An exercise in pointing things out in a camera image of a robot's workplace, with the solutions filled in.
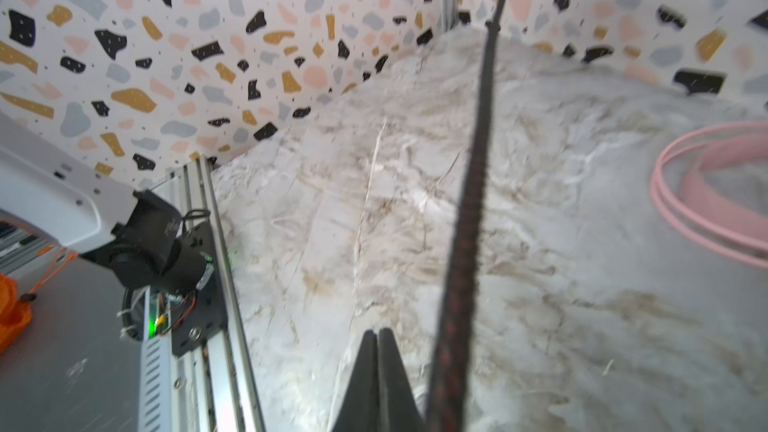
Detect pink headphones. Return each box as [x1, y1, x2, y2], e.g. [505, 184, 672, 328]
[649, 120, 767, 269]

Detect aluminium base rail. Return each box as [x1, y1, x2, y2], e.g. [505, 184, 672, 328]
[136, 157, 265, 431]

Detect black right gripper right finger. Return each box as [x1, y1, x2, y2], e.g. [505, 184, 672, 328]
[377, 328, 425, 432]

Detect black braided headphone cable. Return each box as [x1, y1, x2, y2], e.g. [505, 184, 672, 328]
[424, 0, 511, 432]

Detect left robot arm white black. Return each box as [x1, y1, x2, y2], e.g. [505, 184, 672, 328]
[1, 0, 288, 253]

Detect green circuit board left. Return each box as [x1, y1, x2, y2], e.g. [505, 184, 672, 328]
[145, 293, 197, 339]

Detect orange object outside enclosure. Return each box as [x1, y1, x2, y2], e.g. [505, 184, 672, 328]
[0, 245, 79, 355]

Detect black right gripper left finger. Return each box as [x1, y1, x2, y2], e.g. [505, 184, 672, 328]
[332, 330, 379, 432]

